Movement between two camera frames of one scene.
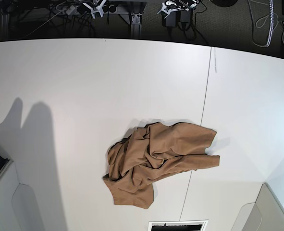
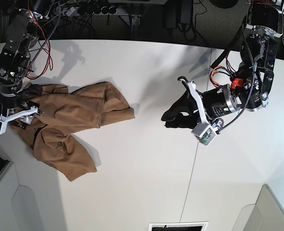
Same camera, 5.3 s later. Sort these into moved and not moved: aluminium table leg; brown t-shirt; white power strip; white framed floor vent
Moved: brown t-shirt
Not moved: white framed floor vent; white power strip; aluminium table leg
